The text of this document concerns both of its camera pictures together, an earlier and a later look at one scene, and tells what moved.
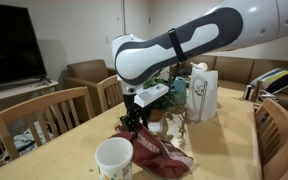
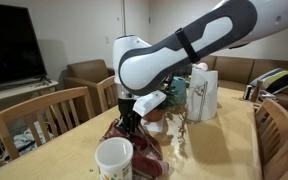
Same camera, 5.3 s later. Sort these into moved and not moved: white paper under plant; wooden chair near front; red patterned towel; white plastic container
Moved: red patterned towel
Not moved: white paper under plant; wooden chair near front; white plastic container
